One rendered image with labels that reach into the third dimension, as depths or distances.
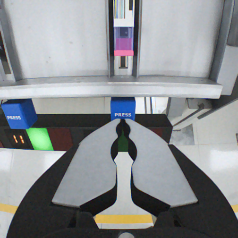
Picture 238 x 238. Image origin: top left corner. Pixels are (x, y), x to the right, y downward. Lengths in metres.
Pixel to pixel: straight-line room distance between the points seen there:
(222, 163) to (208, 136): 0.19
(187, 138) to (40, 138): 0.84
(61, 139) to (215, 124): 0.99
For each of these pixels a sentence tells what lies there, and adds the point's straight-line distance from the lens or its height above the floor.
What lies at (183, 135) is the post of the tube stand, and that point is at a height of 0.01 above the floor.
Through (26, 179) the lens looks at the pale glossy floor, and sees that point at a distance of 1.02.
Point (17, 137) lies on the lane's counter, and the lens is 0.21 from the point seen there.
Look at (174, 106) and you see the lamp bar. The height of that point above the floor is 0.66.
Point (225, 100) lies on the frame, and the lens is 0.22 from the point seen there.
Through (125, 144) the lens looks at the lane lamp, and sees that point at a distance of 0.17.
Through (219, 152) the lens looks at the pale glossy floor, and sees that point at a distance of 1.04.
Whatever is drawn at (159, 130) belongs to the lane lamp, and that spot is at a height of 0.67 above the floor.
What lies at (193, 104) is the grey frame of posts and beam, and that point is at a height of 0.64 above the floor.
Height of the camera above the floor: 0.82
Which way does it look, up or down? 74 degrees down
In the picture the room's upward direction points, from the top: 1 degrees counter-clockwise
